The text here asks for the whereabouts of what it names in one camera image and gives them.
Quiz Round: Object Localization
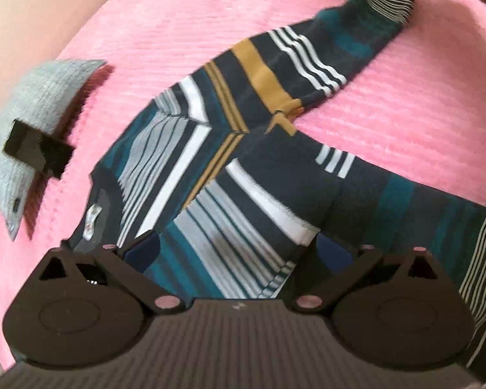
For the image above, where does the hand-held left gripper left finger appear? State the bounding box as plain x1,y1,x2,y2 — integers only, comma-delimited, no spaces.
38,229,184,315

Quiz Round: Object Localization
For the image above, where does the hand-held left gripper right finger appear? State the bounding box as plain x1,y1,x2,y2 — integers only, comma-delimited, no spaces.
292,233,441,315

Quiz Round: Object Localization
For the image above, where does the striped knit shirt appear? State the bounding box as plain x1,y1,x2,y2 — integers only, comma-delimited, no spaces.
61,0,486,378

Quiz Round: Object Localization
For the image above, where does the pink fluffy blanket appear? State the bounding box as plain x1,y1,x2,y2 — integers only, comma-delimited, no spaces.
0,0,486,373

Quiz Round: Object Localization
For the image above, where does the black rectangular device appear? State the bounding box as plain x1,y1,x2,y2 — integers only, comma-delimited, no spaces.
3,119,75,180

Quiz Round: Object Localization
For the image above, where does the grey knit pillow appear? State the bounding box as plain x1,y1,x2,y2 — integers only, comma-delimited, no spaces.
0,58,108,242

